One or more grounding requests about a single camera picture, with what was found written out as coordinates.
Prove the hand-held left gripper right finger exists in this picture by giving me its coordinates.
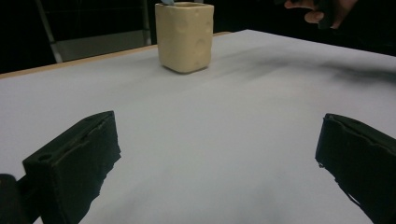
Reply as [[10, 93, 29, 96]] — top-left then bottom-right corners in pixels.
[[315, 113, 396, 224]]

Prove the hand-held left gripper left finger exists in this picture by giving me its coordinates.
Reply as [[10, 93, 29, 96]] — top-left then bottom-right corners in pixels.
[[21, 110, 122, 224]]

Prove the yellow square cup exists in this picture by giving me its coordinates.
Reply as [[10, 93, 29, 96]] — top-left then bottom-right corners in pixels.
[[154, 1, 215, 75]]

